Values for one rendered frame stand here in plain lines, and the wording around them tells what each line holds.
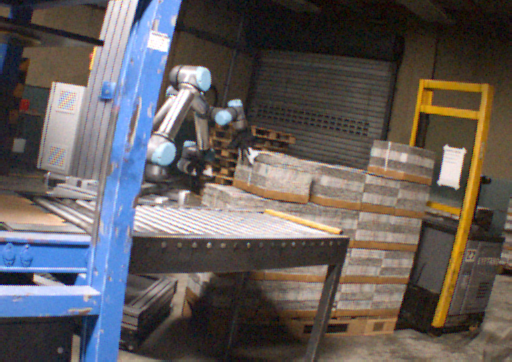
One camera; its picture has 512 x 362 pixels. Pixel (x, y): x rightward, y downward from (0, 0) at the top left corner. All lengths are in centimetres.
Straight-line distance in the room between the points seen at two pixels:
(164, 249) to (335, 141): 954
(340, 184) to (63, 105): 165
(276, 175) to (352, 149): 779
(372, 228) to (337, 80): 785
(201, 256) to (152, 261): 21
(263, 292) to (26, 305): 225
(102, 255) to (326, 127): 1009
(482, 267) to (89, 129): 296
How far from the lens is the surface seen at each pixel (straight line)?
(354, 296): 382
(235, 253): 205
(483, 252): 445
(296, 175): 333
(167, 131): 280
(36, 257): 150
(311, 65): 1184
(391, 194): 381
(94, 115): 311
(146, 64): 140
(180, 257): 187
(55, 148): 314
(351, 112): 1114
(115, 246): 143
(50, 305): 138
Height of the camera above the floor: 114
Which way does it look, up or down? 3 degrees down
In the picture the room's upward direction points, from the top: 11 degrees clockwise
